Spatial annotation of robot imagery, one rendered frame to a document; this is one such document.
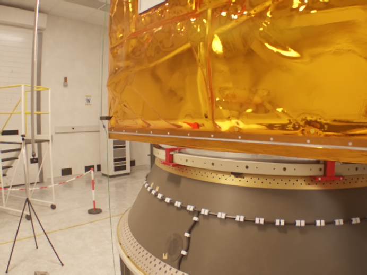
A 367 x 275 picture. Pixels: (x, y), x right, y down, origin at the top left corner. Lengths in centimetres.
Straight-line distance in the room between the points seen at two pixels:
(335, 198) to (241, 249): 44
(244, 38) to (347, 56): 44
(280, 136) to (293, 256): 47
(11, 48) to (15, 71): 67
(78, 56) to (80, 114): 191
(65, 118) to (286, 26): 816
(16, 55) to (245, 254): 807
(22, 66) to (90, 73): 230
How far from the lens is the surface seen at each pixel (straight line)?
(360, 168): 121
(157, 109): 145
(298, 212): 111
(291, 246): 110
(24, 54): 855
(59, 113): 872
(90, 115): 917
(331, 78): 97
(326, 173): 111
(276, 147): 108
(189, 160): 124
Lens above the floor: 189
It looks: 4 degrees down
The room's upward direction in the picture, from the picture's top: straight up
